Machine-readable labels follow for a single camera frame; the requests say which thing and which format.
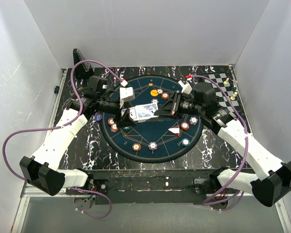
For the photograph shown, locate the green poker chip stack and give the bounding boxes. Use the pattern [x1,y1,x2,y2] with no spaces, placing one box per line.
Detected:
[180,138,190,147]

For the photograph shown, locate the orange big blind button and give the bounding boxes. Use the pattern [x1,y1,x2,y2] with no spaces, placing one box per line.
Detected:
[150,90,159,97]

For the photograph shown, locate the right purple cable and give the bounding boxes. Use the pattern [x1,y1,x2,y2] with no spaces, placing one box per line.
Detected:
[188,75,249,211]

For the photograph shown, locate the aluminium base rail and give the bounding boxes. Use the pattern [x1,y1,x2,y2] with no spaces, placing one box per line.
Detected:
[12,187,291,233]

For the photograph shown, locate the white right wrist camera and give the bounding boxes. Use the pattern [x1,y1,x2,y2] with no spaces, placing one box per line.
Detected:
[178,80,192,95]

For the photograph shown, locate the round blue poker mat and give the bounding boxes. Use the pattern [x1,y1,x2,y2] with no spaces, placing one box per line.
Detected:
[99,75,203,163]

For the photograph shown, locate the blue playing card deck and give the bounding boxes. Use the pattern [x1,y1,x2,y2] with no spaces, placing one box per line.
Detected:
[121,107,150,123]

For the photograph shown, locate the purple small blind button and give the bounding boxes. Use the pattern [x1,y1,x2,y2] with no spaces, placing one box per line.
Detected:
[94,113,103,122]

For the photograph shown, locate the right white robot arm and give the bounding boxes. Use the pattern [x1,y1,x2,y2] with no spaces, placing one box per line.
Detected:
[155,82,291,207]

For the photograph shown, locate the white-blue poker chip stack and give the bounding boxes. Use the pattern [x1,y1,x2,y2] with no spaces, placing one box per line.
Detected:
[148,142,157,150]

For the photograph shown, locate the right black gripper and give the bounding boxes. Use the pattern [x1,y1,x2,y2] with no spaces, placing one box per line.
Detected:
[154,91,204,120]

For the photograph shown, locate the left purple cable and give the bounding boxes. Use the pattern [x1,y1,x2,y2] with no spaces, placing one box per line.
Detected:
[2,60,127,218]

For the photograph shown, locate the purple cable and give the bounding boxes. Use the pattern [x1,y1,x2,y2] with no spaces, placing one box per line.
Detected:
[2,60,127,218]
[188,75,249,211]

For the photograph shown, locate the black rail end knob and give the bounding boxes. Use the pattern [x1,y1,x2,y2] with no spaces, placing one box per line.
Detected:
[54,86,60,94]

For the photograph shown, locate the blue-backed playing cards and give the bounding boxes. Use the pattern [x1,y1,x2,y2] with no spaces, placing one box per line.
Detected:
[135,103,158,118]

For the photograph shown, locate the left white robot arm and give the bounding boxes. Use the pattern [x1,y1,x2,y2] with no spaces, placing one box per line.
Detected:
[19,76,134,196]

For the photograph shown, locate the black white chess board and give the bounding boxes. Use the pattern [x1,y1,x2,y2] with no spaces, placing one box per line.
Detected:
[205,73,240,111]

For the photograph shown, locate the black card shoe stand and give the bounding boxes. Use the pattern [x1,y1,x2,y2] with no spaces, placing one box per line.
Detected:
[72,48,94,82]

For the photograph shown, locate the orange poker chip stack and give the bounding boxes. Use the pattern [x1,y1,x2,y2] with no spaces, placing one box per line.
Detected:
[132,143,141,151]

